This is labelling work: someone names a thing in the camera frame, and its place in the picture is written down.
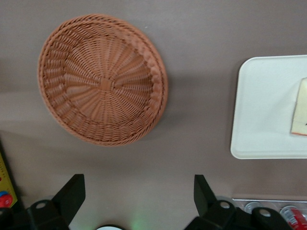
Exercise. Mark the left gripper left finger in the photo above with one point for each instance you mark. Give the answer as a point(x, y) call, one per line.
point(72, 191)

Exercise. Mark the clear acrylic bottle rack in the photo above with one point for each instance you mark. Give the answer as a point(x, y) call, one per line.
point(268, 203)

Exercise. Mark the black food warmer yellow panel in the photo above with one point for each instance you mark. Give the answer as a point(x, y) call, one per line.
point(6, 182)

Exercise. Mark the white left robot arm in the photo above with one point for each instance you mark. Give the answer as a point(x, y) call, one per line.
point(110, 228)

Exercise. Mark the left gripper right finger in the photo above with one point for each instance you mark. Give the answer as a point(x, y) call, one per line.
point(204, 191)

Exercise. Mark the cream plastic tray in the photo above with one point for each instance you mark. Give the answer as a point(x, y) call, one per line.
point(263, 107)

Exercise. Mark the triangle sandwich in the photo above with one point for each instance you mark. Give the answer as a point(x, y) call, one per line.
point(301, 107)

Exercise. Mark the brown round wicker basket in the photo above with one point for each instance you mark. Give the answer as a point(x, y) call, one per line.
point(96, 107)

